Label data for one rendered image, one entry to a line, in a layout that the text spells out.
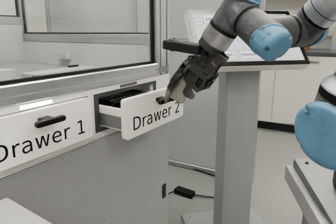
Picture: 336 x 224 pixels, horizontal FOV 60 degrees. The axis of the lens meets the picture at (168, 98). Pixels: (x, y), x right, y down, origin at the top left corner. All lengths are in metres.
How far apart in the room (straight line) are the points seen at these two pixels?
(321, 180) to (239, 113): 0.76
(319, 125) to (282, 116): 2.94
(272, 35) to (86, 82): 0.48
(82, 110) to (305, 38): 0.56
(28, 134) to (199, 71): 0.42
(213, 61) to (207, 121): 1.56
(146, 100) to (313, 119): 0.46
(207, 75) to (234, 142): 0.76
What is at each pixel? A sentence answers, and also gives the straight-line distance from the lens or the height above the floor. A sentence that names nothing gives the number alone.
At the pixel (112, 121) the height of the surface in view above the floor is 0.86.
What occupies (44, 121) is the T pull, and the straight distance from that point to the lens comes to 0.68.
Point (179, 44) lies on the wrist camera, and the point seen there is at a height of 1.07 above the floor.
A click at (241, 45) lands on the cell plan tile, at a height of 1.04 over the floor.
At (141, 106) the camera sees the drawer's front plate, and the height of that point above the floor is 0.90.
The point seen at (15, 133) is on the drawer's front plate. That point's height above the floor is 0.89.
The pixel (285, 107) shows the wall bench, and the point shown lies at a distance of 3.43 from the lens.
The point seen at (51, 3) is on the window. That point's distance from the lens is 0.77.
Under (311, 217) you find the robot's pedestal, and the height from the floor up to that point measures 0.75.
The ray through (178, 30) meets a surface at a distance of 2.27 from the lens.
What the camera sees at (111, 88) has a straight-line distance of 0.88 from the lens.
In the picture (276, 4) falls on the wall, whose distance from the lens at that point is 4.09.
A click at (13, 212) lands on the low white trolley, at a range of 0.67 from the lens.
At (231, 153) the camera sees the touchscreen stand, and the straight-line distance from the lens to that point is 1.48.
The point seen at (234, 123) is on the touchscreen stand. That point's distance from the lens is 1.44.
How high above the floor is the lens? 1.10
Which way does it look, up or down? 13 degrees down
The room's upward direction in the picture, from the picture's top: straight up
